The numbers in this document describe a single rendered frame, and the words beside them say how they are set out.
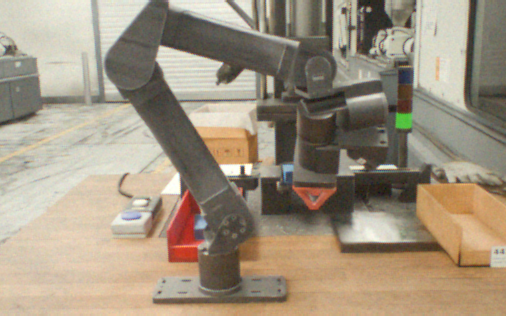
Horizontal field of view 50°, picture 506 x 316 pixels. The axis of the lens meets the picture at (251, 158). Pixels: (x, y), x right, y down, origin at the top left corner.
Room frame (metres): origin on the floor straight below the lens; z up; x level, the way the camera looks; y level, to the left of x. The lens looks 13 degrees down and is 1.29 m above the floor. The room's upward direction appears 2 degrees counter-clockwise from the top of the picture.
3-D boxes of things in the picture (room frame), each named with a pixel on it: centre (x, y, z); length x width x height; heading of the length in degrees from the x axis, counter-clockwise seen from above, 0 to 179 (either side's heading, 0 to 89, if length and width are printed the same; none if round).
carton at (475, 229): (0.94, -0.40, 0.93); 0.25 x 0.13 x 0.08; 178
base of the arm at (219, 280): (0.75, 0.05, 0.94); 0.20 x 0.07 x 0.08; 88
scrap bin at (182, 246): (0.99, 0.09, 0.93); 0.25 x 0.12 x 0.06; 178
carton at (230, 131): (4.68, 0.21, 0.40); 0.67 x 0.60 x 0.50; 170
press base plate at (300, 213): (1.23, -0.15, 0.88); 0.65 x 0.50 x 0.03; 88
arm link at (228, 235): (0.76, 0.04, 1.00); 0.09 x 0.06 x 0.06; 9
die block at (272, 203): (1.15, -0.12, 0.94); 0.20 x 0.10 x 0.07; 88
